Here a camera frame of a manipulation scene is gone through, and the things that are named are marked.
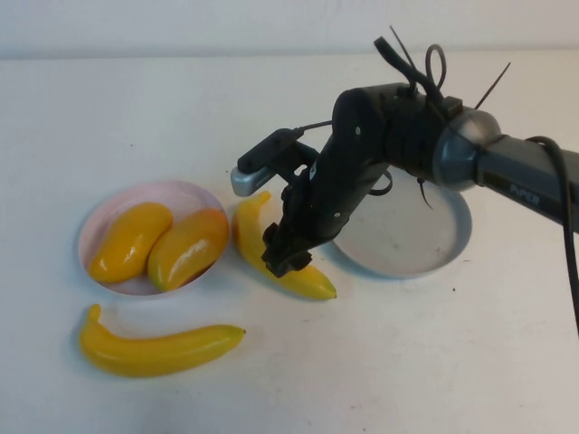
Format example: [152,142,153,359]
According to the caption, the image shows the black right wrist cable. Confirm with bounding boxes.
[373,38,449,108]

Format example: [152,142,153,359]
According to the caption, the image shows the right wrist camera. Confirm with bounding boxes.
[230,128,320,198]

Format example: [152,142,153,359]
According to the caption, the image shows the grey round plate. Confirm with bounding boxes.
[332,187,473,280]

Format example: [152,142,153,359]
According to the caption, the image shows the yellow plastic banana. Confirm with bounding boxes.
[79,304,247,379]
[231,190,338,301]

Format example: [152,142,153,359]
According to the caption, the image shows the pink round plate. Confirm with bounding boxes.
[77,180,230,297]

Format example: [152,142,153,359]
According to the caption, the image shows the large orange-tipped mango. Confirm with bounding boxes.
[147,208,231,292]

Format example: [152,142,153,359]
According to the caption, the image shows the small yellow mango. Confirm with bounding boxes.
[88,202,175,284]

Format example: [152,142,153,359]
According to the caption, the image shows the black right camera cable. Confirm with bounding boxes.
[293,119,579,338]

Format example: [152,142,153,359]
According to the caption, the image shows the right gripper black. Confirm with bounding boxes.
[261,156,390,278]

